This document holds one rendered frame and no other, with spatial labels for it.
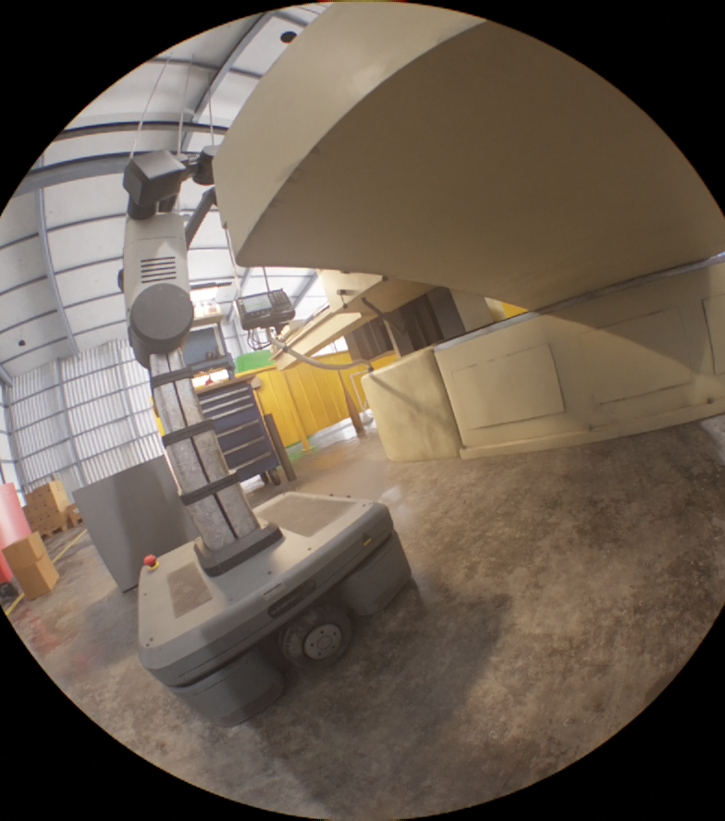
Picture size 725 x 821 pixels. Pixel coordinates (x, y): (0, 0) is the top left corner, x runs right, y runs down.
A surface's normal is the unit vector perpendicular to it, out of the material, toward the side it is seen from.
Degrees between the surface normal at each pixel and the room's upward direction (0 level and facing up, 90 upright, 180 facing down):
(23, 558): 90
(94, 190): 169
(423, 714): 0
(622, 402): 90
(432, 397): 90
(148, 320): 90
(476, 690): 0
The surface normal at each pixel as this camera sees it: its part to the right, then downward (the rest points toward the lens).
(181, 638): 0.25, -0.80
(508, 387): -0.66, 0.29
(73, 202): 0.46, 0.89
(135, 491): 0.67, -0.18
